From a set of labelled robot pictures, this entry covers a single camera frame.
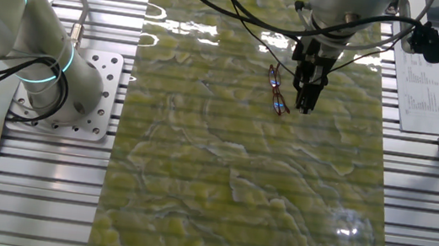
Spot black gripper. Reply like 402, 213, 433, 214
284, 34, 342, 118

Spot red frame glasses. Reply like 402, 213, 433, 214
263, 62, 297, 117

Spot printed table paper sheet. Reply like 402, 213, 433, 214
378, 20, 439, 136

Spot green marble pattern mat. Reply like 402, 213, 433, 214
86, 0, 426, 246

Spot thin grey wrist cable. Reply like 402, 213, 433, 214
289, 0, 436, 62

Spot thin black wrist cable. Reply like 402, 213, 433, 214
196, 0, 308, 79

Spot thick black wrist cable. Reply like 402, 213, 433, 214
167, 0, 428, 55

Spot silver camera bracket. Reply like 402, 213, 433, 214
388, 0, 428, 56

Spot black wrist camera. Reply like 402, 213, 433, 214
404, 19, 439, 65

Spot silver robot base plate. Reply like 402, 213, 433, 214
3, 39, 126, 146

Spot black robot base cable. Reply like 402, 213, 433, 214
0, 49, 75, 129

